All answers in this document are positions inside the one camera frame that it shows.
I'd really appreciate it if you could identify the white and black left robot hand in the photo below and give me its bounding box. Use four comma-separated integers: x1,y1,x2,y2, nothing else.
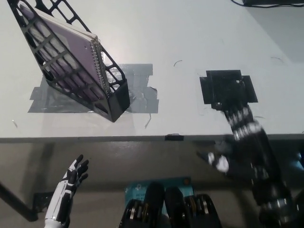
45,154,90,225

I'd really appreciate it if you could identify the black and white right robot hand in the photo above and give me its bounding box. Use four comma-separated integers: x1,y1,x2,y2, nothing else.
197,79,295,211

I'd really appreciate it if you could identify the purple spiral-bound notebook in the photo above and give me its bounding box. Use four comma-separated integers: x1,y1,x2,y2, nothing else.
18,2,112,99

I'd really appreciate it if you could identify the black lattice file holder shelf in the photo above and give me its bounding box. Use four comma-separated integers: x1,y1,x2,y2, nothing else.
7,0,131,123

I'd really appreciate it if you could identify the black metal table leg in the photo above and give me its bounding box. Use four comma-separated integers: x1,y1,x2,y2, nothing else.
0,181,39,216

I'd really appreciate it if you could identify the teal router box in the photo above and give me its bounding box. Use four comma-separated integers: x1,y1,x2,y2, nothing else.
125,176,194,208

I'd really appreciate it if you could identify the black tape square patch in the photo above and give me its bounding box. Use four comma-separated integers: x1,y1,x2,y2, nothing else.
199,69,258,110

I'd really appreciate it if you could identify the grey duct tape patch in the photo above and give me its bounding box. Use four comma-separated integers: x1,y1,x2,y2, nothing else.
28,63,159,114

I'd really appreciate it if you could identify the black cable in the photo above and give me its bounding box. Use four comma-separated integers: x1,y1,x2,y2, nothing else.
231,0,304,9

